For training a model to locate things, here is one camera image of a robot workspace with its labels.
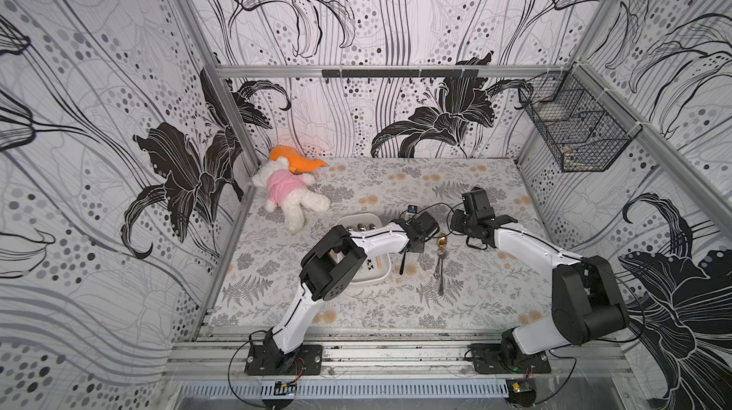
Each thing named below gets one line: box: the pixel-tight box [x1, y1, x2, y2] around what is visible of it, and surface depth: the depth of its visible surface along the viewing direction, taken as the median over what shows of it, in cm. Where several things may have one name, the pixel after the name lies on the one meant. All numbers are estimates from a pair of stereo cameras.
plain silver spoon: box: [436, 247, 449, 296], surface depth 92 cm
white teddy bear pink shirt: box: [251, 156, 331, 234], surface depth 103 cm
